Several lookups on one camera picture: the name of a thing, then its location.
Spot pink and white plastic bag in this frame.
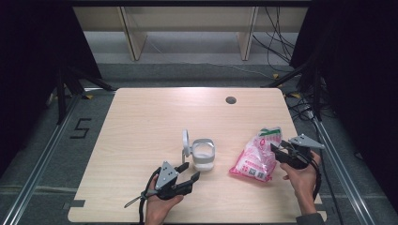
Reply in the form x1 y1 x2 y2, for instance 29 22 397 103
228 126 284 184

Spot light wooden shelf unit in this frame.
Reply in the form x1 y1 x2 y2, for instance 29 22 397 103
73 6 309 62

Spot black metal stand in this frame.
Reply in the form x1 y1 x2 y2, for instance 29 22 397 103
55 65 115 126
262 58 324 122

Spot black curtain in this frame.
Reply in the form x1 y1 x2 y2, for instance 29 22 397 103
290 0 398 214
0 0 102 176

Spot tangled black cables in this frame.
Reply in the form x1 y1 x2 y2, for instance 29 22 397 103
284 92 317 124

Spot person's right hand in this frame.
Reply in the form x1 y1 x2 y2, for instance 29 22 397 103
280 151 322 204

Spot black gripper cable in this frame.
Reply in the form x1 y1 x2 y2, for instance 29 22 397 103
310 156 324 202
138 167 162 225

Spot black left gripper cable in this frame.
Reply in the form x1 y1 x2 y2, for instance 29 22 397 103
138 167 162 225

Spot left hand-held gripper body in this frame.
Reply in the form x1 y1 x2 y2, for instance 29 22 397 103
154 160 193 202

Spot clear jar with white lid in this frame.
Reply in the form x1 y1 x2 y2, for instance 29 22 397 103
181 128 217 173

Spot grey strap tail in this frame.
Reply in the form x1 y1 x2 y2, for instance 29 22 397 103
123 194 148 209

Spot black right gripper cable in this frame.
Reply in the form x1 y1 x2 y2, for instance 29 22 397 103
310 156 324 202

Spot black floor cable bundle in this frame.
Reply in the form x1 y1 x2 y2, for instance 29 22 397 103
252 6 298 73

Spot aluminium floor rail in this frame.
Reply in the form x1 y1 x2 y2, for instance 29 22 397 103
313 117 378 225
0 93 83 225

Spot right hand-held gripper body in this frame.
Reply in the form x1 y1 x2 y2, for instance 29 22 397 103
277 133 326 171

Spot person's left hand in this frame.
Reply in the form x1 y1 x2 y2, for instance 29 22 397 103
144 182 185 225

